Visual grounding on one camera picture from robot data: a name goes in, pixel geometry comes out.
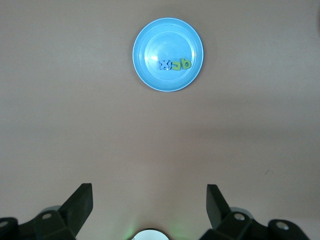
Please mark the brown table mat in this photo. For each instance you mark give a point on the brown table mat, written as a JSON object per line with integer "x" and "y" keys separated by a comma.
{"x": 75, "y": 100}

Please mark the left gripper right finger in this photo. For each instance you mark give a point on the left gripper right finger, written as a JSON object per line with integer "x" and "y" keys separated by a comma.
{"x": 217, "y": 207}

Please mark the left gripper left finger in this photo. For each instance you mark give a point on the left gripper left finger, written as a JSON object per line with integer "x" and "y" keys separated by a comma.
{"x": 75, "y": 207}

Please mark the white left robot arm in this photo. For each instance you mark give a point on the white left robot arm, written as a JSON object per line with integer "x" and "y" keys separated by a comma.
{"x": 151, "y": 236}

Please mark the blue plate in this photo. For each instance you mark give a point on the blue plate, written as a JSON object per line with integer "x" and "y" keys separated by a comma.
{"x": 155, "y": 37}

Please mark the blue letter m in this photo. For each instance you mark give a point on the blue letter m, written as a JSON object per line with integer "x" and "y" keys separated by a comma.
{"x": 170, "y": 65}

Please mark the green letter q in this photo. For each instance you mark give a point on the green letter q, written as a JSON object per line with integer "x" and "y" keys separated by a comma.
{"x": 183, "y": 62}

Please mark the green letter u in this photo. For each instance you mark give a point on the green letter u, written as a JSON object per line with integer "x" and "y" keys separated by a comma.
{"x": 179, "y": 65}

